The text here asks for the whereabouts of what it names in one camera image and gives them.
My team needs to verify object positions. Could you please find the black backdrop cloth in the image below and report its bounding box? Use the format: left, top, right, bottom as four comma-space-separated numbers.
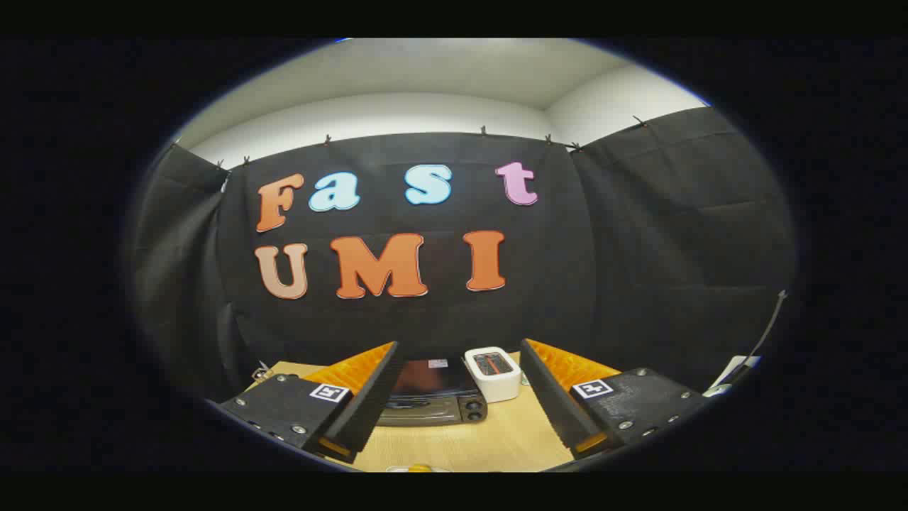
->
131, 106, 799, 398

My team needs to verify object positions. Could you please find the black toaster oven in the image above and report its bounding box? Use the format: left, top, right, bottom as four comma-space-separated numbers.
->
376, 358, 489, 427

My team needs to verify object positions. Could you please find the white rectangular box appliance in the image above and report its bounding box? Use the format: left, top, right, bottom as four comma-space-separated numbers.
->
465, 346, 523, 404

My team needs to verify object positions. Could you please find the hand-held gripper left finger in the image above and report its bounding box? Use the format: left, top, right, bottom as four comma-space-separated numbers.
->
216, 341, 403, 466

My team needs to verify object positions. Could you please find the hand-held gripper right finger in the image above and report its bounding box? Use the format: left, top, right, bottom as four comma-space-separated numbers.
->
519, 339, 710, 461

